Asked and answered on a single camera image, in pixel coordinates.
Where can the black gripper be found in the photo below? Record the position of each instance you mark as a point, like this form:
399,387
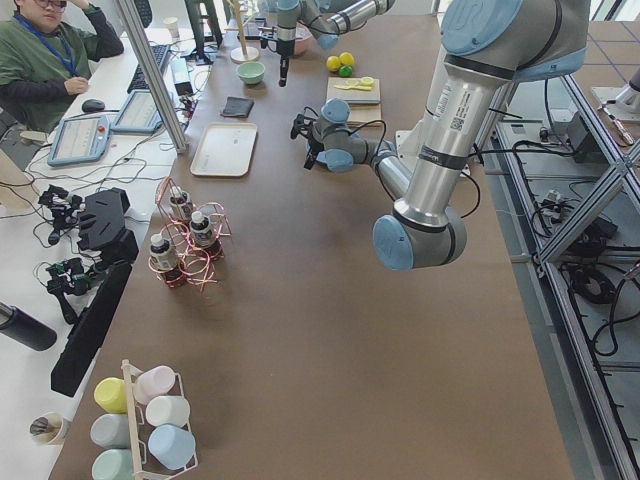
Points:
286,46
314,145

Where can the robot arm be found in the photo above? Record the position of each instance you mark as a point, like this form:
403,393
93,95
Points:
484,46
325,27

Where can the green bowl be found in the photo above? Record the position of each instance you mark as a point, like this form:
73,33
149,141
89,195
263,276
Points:
251,73

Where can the pink ice bowl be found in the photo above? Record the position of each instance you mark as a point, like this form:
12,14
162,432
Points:
303,40

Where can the whole lemon upper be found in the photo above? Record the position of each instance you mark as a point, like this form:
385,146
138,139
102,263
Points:
333,64

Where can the whole lemon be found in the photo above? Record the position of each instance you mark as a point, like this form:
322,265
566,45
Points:
333,64
347,59

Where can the grey folded cloth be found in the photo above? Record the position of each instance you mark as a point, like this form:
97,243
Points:
237,107

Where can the green lime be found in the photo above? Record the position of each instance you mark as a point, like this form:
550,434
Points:
345,71

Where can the whole lemon lower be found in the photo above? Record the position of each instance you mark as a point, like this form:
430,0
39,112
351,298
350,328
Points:
347,59

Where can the yellow plastic knife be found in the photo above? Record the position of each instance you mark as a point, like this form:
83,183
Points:
354,86

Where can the wooden cutting board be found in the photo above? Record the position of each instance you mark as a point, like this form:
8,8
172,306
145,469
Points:
365,106

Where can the cream rabbit tray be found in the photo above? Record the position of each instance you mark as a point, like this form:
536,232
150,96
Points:
224,150

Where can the bottle lower left white cap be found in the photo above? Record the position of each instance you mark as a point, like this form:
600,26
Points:
203,234

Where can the bottle white cap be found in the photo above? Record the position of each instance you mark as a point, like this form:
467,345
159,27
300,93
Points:
203,234
165,261
181,203

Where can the bottle top white cap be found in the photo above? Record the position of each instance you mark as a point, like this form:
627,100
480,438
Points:
181,203

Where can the teach pendant far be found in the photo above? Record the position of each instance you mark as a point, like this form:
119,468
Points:
138,115

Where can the teach pendant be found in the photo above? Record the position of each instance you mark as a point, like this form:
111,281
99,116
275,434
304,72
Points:
138,115
79,140

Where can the bottle lower right white cap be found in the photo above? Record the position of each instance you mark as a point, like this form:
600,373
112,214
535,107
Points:
165,261

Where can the black computer mouse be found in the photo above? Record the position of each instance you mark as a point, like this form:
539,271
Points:
93,106

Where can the teach pendant near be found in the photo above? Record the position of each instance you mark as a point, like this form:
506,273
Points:
79,140

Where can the person in green shirt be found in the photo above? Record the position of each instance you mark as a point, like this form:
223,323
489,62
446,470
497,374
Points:
45,61

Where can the pale pink cup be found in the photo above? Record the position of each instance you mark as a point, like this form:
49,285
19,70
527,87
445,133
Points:
153,383

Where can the pale green cup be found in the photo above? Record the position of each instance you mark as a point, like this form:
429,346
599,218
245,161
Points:
167,409

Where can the yellow cup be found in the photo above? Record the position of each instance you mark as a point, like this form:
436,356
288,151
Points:
110,395

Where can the light blue cup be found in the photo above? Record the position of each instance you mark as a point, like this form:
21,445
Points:
172,446

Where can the paper cup with utensils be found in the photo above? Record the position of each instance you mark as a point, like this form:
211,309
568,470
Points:
49,429

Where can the copper wire bottle rack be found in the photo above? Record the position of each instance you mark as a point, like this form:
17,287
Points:
198,267

